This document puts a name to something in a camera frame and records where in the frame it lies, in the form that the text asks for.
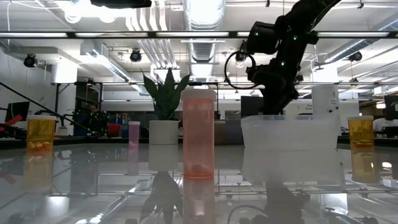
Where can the black monitor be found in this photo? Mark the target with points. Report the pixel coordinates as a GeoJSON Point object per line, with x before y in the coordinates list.
{"type": "Point", "coordinates": [17, 110]}
{"type": "Point", "coordinates": [391, 107]}
{"type": "Point", "coordinates": [251, 106]}

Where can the wide amber pill bottle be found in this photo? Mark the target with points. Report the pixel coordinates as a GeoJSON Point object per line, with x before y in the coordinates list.
{"type": "Point", "coordinates": [40, 132]}
{"type": "Point", "coordinates": [360, 132]}

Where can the tall pink pill bottle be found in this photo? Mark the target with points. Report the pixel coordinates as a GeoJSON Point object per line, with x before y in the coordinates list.
{"type": "Point", "coordinates": [199, 137]}

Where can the person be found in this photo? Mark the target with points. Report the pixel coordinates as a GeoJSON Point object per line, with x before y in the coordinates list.
{"type": "Point", "coordinates": [384, 123]}

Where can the white cylindrical device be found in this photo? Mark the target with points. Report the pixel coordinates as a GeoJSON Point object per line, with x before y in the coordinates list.
{"type": "Point", "coordinates": [325, 99]}

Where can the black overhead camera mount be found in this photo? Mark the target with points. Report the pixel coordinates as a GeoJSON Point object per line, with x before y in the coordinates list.
{"type": "Point", "coordinates": [121, 3]}

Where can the snake plant in white pot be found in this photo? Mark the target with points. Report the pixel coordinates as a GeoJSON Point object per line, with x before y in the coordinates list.
{"type": "Point", "coordinates": [163, 132]}

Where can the silver ceiling air duct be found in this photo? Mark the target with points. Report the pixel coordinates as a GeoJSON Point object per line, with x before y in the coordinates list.
{"type": "Point", "coordinates": [203, 46]}

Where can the black ceiling spotlight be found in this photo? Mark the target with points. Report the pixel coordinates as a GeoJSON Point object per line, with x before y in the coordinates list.
{"type": "Point", "coordinates": [355, 56]}
{"type": "Point", "coordinates": [135, 56]}
{"type": "Point", "coordinates": [30, 60]}

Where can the black frame strut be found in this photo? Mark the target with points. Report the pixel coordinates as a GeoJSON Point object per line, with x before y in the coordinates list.
{"type": "Point", "coordinates": [46, 108]}

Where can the clear plastic bin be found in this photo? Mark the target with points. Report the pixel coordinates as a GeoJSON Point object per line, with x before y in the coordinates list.
{"type": "Point", "coordinates": [289, 133]}

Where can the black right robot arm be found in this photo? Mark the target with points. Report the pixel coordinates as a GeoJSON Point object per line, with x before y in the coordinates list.
{"type": "Point", "coordinates": [289, 40]}

